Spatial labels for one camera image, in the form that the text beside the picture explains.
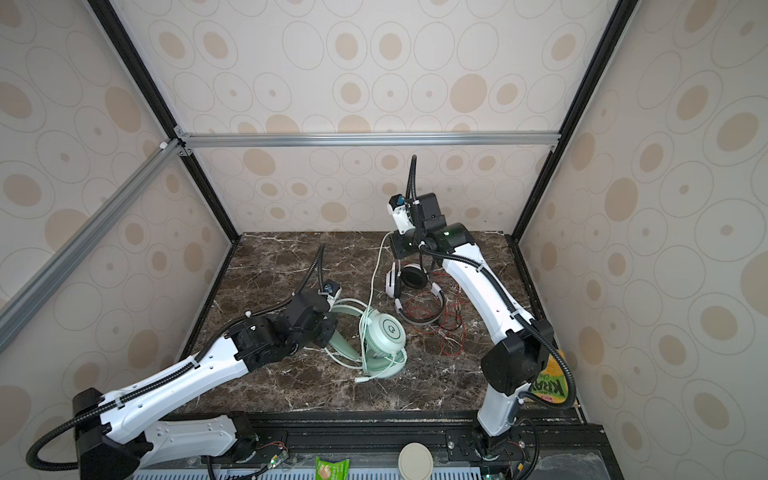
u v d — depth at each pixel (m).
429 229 0.59
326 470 0.69
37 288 0.54
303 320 0.54
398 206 0.69
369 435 0.77
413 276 0.97
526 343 0.45
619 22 0.69
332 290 0.64
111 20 0.69
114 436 0.39
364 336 0.65
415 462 0.66
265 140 0.94
